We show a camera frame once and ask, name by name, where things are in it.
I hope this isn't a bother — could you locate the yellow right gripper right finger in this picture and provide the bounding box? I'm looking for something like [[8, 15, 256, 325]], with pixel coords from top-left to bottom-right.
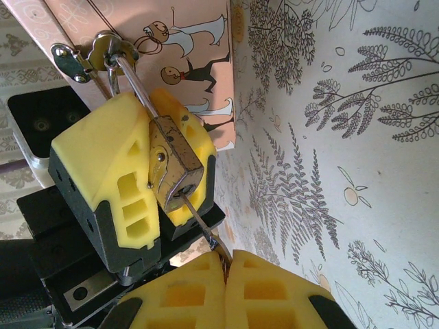
[[224, 249, 355, 329]]

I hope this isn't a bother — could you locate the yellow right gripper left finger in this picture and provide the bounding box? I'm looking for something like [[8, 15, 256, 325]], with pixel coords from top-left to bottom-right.
[[101, 251, 227, 329]]

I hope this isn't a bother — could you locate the brass padlock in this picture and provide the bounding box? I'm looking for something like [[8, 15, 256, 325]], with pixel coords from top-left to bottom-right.
[[104, 54, 204, 216]]

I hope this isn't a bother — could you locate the silver key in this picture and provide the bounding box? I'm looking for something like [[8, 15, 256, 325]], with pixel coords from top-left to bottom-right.
[[178, 191, 236, 275]]

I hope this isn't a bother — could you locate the pink tin box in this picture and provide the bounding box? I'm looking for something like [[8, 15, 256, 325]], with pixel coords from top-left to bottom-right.
[[5, 0, 238, 152]]

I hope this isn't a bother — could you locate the silver box hasp latch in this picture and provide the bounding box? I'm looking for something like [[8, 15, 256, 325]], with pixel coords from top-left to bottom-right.
[[50, 29, 141, 85]]

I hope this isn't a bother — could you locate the floral patterned tablecloth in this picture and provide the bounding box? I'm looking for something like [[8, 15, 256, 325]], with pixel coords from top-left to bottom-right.
[[205, 0, 439, 329]]

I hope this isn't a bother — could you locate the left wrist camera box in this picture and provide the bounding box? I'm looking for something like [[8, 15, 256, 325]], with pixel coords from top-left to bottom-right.
[[5, 84, 94, 188]]

